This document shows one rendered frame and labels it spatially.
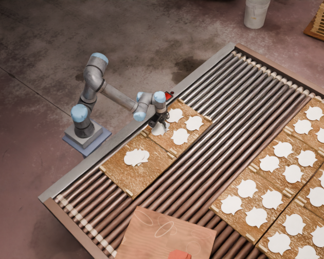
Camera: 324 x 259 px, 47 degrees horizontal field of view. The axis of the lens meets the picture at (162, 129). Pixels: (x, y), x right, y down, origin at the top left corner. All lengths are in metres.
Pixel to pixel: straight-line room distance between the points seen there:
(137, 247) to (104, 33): 3.42
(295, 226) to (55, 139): 2.57
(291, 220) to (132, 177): 1.04
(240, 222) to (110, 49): 3.09
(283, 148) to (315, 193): 0.38
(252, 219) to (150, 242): 0.65
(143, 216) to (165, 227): 0.15
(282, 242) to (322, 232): 0.26
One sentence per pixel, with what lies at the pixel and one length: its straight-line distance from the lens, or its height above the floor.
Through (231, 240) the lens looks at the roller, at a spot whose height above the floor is 0.92.
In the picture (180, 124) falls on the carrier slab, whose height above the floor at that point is 0.94.
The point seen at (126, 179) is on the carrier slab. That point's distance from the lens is 2.52.
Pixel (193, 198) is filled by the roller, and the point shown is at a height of 0.92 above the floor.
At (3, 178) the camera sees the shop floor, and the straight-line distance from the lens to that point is 3.97.
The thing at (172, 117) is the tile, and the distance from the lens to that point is 2.78.
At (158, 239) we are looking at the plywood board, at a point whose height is 1.04.
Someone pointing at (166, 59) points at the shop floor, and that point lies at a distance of 4.60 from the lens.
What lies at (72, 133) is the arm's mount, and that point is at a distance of 2.82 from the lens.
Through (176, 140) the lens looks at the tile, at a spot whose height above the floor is 0.94.
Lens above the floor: 3.13
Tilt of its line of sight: 53 degrees down
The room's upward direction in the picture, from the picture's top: 4 degrees counter-clockwise
